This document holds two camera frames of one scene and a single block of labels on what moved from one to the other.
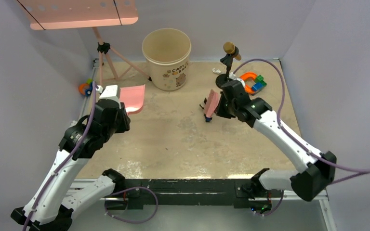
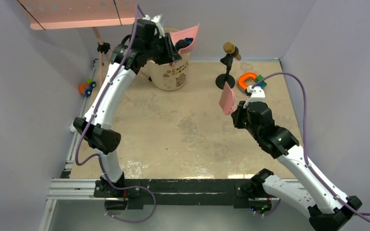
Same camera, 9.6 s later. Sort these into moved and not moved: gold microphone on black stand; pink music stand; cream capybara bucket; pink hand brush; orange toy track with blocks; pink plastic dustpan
Moved: pink plastic dustpan; pink hand brush
Not moved: gold microphone on black stand; pink music stand; orange toy track with blocks; cream capybara bucket
